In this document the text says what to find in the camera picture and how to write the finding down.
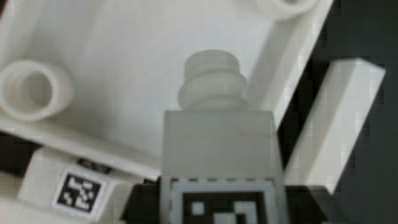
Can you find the white right fence bar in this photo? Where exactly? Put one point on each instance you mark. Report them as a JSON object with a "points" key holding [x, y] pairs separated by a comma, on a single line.
{"points": [[334, 123]]}

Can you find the white square tabletop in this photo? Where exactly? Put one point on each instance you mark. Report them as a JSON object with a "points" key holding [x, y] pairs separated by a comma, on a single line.
{"points": [[119, 42]]}

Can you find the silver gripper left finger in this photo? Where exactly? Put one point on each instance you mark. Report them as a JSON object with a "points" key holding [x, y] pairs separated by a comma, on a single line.
{"points": [[142, 206]]}

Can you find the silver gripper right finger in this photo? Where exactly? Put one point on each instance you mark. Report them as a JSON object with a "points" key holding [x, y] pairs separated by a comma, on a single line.
{"points": [[313, 206]]}

